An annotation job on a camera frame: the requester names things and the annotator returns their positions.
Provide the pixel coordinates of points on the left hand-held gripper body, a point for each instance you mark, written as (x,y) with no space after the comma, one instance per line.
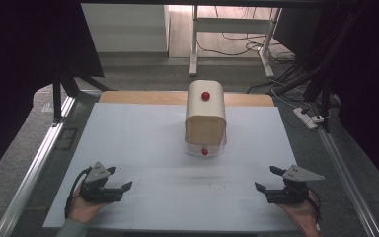
(96,191)

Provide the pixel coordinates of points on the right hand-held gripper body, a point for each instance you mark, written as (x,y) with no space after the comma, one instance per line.
(291,189)

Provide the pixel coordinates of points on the clear lid with red knob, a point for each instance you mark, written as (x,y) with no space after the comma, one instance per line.
(205,151)

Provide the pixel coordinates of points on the cream box with red knob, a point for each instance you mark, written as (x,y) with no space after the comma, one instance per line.
(205,112)

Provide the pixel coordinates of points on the person's left hand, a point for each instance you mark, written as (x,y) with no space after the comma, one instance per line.
(84,209)

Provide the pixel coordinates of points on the person's right hand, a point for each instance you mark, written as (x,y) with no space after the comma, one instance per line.
(298,215)

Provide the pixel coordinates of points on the white paper sheet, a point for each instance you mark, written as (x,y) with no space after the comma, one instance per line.
(144,148)

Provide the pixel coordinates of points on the white power strip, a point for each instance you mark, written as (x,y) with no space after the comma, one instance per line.
(304,118)

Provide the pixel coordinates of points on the white plug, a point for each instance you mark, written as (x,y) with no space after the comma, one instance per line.
(319,118)

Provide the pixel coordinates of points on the black metal stand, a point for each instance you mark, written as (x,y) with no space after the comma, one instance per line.
(65,89)
(322,82)

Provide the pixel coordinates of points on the black curtain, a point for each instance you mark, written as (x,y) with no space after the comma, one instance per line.
(29,49)
(371,82)

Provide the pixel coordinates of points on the white cabinet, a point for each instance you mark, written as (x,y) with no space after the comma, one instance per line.
(125,28)

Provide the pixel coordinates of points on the aluminium rail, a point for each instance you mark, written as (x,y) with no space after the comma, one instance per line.
(348,184)
(33,174)

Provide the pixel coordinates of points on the white desk frame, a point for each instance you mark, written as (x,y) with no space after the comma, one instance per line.
(233,24)

